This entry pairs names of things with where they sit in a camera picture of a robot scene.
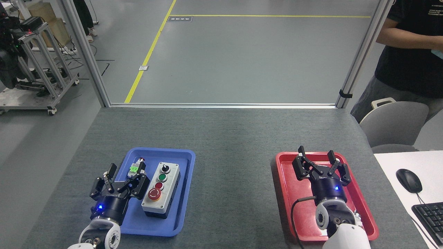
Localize aluminium frame cart on wheels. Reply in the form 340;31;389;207
0;21;80;116

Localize grey control box with buttons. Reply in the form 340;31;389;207
141;162;181;219

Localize red plastic tray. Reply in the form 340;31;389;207
275;151;379;241

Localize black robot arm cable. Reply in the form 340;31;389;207
291;196;317;249

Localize black machine on cart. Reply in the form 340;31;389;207
0;6;32;91

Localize silver aluminium rail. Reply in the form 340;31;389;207
109;103;338;109

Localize black computer mouse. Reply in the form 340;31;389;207
396;168;423;194

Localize black keyboard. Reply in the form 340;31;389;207
412;202;443;247

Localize blue plastic tray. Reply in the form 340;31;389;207
110;147;196;237

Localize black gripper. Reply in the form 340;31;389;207
90;163;151;225
292;146;352;205

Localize grey chair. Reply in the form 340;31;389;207
359;98;430;154

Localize red-tipped switch with green label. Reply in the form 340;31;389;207
127;157;146;178

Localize silver aluminium post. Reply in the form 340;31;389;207
335;0;395;109
61;0;111;108

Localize person's legs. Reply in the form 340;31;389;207
72;0;98;44

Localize person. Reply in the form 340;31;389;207
350;0;443;123

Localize white desk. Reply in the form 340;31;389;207
373;150;443;249

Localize cardboard box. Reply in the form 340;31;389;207
19;2;72;49

